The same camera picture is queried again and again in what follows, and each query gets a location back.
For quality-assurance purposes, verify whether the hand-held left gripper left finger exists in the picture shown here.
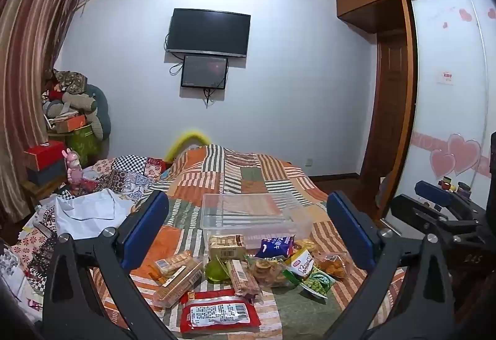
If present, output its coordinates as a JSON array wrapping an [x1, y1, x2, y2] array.
[[42, 191, 179, 340]]

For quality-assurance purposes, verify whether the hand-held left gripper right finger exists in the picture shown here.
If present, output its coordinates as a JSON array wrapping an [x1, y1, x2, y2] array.
[[321, 191, 456, 340]]

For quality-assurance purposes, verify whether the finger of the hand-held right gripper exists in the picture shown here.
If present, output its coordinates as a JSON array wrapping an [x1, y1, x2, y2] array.
[[414, 180, 471, 211], [389, 195, 483, 244]]

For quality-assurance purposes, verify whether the clear orange snack packet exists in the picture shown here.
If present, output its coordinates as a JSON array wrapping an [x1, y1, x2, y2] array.
[[315, 253, 351, 279]]

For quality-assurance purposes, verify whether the white snack bag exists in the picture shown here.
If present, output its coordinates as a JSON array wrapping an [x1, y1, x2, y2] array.
[[283, 249, 315, 282]]

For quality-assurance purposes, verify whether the green pea packet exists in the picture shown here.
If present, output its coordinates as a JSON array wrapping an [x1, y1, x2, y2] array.
[[299, 270, 337, 300]]

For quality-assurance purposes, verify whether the long clear cracker packet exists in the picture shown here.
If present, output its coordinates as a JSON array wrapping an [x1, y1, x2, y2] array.
[[152, 260, 205, 307]]

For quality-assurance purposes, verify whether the blue snack bag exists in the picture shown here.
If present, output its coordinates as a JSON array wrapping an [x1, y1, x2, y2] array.
[[256, 236, 296, 258]]

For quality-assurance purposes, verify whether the green jelly cup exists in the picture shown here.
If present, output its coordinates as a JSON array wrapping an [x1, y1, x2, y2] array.
[[205, 260, 230, 283]]

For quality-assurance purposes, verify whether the tan biscuit packet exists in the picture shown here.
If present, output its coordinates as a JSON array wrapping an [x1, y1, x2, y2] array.
[[208, 233, 246, 261]]

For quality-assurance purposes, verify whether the clear round cookie bag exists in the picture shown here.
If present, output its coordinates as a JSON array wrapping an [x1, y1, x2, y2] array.
[[247, 257, 289, 289]]

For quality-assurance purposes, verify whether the clear plastic container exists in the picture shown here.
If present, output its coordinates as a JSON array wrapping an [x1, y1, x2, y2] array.
[[201, 193, 314, 249]]

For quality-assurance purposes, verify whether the reddish brown biscuit packet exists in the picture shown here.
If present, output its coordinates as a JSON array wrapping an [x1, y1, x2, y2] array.
[[226, 258, 264, 298]]

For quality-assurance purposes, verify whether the red snack packet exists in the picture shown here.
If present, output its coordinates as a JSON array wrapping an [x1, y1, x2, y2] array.
[[179, 289, 261, 333]]

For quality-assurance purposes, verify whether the white plastic bag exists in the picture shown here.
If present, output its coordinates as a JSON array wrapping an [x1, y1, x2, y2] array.
[[54, 188, 130, 242]]

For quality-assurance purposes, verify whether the checkered floral patchwork quilt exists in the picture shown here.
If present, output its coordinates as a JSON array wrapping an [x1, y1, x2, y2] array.
[[0, 156, 171, 325]]

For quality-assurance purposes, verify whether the white heart-print wardrobe door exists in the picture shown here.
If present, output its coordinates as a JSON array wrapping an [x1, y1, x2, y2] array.
[[382, 0, 496, 220]]

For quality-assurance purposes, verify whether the brown wooden door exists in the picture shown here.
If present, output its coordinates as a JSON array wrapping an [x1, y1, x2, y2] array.
[[360, 32, 411, 205]]

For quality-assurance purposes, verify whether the pink rabbit toy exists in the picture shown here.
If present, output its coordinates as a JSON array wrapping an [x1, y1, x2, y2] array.
[[64, 148, 84, 191]]

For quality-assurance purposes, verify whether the yellow foam tube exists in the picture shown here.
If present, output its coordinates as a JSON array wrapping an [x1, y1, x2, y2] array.
[[165, 129, 212, 162]]

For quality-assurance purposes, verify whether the striped orange patchwork quilt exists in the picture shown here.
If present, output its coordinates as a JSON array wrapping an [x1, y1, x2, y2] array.
[[89, 144, 407, 340]]

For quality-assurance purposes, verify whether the wooden nightstand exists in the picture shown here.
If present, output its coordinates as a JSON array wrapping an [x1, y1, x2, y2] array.
[[21, 177, 68, 209]]

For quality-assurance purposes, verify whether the dark grey box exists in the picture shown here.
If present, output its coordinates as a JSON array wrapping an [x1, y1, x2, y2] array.
[[26, 160, 67, 186]]

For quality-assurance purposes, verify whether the red box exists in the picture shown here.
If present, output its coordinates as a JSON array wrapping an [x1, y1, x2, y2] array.
[[23, 140, 66, 172]]

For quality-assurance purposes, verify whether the orange cardboard box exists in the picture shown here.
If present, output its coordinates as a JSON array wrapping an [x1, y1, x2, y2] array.
[[52, 114, 88, 133]]

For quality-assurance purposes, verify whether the floral cloth bundle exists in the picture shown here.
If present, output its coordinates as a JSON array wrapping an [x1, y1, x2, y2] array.
[[52, 69, 88, 95]]

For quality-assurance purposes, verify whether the small black monitor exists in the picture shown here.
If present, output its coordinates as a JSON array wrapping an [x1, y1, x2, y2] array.
[[180, 54, 228, 90]]

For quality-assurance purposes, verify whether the striped brown curtain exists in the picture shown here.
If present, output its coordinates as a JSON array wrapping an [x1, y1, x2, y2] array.
[[0, 0, 91, 224]]

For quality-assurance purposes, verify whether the large black television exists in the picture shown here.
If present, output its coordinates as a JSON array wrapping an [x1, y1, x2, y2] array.
[[166, 8, 251, 59]]

